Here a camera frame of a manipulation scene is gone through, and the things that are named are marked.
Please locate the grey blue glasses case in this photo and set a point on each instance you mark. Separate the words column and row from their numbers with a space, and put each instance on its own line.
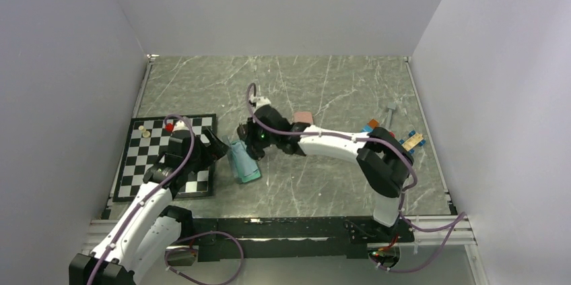
column 251, row 178

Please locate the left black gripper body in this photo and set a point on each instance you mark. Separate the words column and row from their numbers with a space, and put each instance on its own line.
column 200, row 159

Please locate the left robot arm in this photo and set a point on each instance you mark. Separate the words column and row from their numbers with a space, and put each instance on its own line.
column 151, row 223

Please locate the blue orange toy block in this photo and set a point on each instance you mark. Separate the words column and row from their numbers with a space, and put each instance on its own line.
column 371, row 126

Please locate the aluminium frame rail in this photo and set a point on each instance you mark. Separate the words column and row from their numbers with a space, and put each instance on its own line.
column 446, row 231

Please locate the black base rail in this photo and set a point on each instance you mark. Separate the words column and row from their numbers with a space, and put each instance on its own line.
column 231, row 238

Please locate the pink glasses case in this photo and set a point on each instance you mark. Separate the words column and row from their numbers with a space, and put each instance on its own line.
column 303, row 117

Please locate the black white chessboard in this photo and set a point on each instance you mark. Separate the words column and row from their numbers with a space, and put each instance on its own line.
column 140, row 153

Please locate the wooden toy car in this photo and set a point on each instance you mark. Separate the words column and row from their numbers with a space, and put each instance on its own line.
column 413, row 141

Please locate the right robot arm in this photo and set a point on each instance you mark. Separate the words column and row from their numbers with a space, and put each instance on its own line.
column 383, row 160

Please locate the grey toy hammer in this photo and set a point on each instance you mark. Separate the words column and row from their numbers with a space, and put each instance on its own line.
column 391, row 107

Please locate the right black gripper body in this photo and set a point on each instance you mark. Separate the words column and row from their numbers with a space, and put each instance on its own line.
column 260, row 139

